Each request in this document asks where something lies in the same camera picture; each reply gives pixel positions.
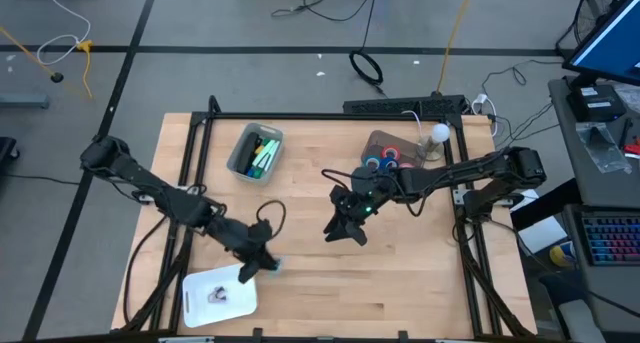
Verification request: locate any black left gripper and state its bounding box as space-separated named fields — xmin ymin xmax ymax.
xmin=227 ymin=219 xmax=281 ymax=285

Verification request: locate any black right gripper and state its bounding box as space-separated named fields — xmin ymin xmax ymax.
xmin=322 ymin=181 xmax=389 ymax=248

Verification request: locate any black stapler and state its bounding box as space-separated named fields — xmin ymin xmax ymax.
xmin=235 ymin=131 xmax=262 ymax=175

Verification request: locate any mint green stapler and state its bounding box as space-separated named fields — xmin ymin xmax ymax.
xmin=252 ymin=137 xmax=281 ymax=172

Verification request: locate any white plastic bin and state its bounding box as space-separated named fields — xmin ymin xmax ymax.
xmin=181 ymin=261 xmax=259 ymax=329

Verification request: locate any smoky translucent plastic bin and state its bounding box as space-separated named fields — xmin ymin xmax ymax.
xmin=359 ymin=129 xmax=426 ymax=170

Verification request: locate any light grey plastic bin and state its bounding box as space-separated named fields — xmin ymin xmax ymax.
xmin=225 ymin=121 xmax=286 ymax=186

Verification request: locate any white light bulb lamp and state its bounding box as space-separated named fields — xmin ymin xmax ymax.
xmin=417 ymin=122 xmax=452 ymax=163

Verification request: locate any black perforated power strip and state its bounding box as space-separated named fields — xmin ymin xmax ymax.
xmin=342 ymin=94 xmax=469 ymax=118

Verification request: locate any white paper sheet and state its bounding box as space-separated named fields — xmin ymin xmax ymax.
xmin=517 ymin=215 xmax=570 ymax=255

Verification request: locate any grey side desk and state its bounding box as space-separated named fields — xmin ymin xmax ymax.
xmin=547 ymin=75 xmax=640 ymax=334

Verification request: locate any backlit keyboard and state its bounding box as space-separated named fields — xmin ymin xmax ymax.
xmin=581 ymin=212 xmax=640 ymax=268

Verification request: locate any clear plastic bag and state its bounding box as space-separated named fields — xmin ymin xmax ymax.
xmin=574 ymin=121 xmax=633 ymax=175

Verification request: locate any black mini computer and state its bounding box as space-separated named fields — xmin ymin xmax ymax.
xmin=565 ymin=83 xmax=628 ymax=124

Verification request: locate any grey cart base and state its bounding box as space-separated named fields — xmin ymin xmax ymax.
xmin=0 ymin=94 xmax=51 ymax=110

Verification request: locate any computer monitor blue screen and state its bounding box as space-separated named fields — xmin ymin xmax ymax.
xmin=561 ymin=0 xmax=640 ymax=88

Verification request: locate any black floor fan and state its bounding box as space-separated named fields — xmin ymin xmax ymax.
xmin=554 ymin=0 xmax=637 ymax=60

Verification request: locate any coiled black cable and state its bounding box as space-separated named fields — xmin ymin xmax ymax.
xmin=348 ymin=48 xmax=386 ymax=98

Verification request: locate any yellow hanging cable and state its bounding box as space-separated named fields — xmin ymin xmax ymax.
xmin=435 ymin=0 xmax=477 ymax=96

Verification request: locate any thin yellow floor cord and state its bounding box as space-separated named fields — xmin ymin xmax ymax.
xmin=0 ymin=26 xmax=95 ymax=100

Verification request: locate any white floor cable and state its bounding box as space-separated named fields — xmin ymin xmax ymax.
xmin=35 ymin=0 xmax=93 ymax=67

